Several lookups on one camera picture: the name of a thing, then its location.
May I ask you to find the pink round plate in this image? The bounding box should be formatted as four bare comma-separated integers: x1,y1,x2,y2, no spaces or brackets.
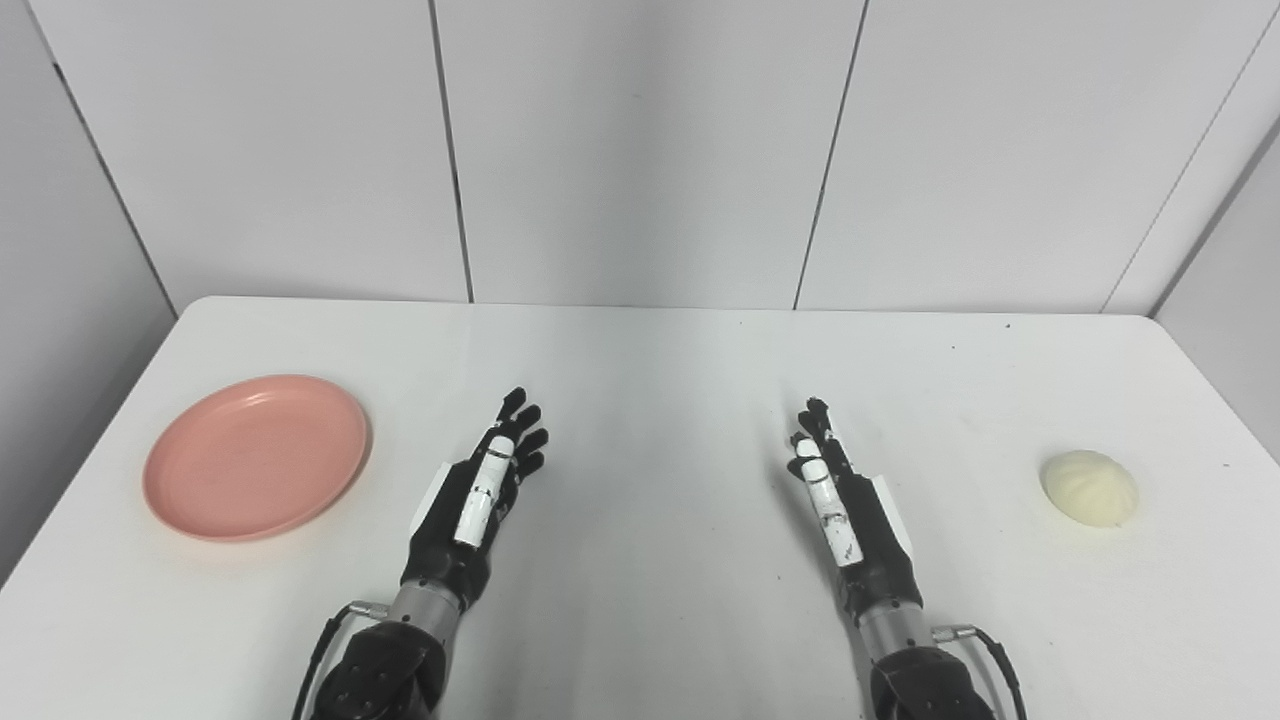
142,374,373,544

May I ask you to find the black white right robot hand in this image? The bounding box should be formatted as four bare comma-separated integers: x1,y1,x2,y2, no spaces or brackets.
787,397,926,616

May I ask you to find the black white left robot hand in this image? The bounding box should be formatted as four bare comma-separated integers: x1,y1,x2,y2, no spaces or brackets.
400,387,550,611

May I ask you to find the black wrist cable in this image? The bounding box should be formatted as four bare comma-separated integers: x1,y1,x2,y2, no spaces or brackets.
932,623,1028,720
292,600,391,720

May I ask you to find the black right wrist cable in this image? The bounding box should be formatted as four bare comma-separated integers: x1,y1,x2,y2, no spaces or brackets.
932,623,1028,720

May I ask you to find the white steamed bun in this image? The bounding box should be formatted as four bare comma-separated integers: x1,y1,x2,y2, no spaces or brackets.
1039,449,1140,529

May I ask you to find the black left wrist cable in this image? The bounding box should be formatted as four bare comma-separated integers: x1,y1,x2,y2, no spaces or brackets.
292,600,391,720

